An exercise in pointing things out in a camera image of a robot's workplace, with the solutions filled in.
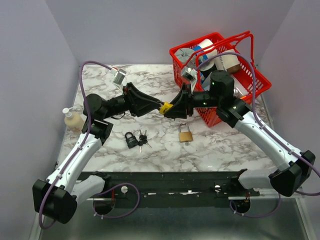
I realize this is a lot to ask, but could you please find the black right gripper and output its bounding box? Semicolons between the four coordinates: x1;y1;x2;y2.
164;82;221;120

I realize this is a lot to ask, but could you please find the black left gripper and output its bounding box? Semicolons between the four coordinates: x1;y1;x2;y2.
102;82;161;120

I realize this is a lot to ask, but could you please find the yellow black padlock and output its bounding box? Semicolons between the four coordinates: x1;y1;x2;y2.
159;102;173;115

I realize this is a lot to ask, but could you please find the brass padlock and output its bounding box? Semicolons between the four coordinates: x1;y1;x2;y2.
178;122;193;143

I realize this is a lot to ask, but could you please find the black key bunch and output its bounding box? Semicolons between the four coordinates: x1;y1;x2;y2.
138;130;152;154

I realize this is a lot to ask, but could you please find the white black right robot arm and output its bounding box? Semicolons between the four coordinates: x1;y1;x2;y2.
164;70;315;197

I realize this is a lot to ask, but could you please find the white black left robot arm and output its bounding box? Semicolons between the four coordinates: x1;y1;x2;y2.
32;82;164;229

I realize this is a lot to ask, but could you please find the grey wrapped roll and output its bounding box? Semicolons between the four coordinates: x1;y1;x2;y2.
174;47;197;71

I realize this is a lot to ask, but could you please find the blue white paper cup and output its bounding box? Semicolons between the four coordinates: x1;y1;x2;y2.
193;38;218;72

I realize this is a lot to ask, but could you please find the cream brown foam block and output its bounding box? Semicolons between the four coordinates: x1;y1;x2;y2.
213;54;241;74

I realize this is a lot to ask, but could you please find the cream soap pump bottle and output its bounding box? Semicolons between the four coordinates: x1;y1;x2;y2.
62;107;85;134

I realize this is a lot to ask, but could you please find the red plastic shopping basket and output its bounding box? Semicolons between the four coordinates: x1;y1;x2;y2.
168;30;272;128

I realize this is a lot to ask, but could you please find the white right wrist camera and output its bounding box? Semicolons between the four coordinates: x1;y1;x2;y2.
180;66;198;92

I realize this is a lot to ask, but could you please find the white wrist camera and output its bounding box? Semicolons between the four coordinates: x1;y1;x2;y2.
111;68;127;87
180;66;198;92

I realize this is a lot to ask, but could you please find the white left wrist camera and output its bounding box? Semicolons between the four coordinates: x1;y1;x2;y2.
111;68;127;87

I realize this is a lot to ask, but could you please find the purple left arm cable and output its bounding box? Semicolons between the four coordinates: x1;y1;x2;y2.
38;60;117;230

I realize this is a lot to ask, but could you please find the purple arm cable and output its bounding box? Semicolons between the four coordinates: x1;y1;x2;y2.
38;60;117;230
193;52;320;196

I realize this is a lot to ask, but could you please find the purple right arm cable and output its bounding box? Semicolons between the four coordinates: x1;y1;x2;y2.
193;52;320;196

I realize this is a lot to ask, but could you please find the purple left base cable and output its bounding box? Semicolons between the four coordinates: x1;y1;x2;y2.
92;183;140;220

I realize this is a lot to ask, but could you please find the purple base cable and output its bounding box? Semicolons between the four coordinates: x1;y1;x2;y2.
92;183;140;220
229;191;281;218

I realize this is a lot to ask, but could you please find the black and aluminium base rail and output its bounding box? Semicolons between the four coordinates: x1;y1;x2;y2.
74;169;305;209

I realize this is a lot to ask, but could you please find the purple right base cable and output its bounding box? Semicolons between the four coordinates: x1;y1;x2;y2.
229;191;281;218

